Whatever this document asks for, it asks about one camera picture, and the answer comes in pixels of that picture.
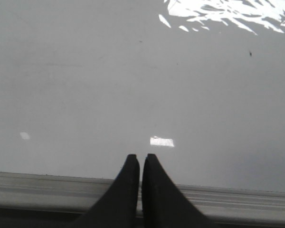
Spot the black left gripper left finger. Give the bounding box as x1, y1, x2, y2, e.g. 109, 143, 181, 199
72, 154, 140, 228

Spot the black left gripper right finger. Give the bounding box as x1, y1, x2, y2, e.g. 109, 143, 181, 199
142, 154, 215, 228

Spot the white whiteboard with aluminium frame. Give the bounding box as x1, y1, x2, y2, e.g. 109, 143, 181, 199
0, 0, 285, 227

